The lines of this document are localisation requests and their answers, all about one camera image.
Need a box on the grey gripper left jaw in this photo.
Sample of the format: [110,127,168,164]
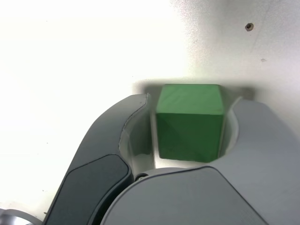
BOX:
[43,93,156,225]

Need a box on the green cube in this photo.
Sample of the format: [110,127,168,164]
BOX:
[155,83,226,163]

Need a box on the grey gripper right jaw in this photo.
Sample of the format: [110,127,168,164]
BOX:
[98,97,300,225]

